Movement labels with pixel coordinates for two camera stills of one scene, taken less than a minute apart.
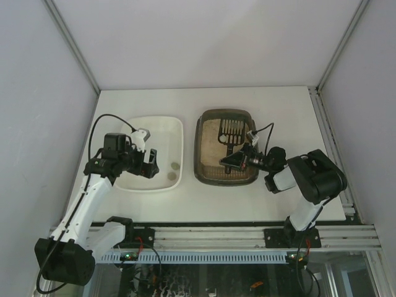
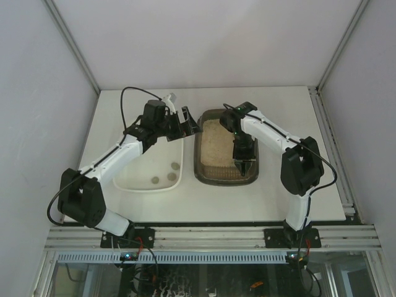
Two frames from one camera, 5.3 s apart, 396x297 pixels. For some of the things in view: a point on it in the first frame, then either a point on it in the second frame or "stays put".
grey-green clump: [175, 166] stays put
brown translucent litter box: [218, 133] stays put
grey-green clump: [171, 176] stays put
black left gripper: [143, 165] -> [178, 124]
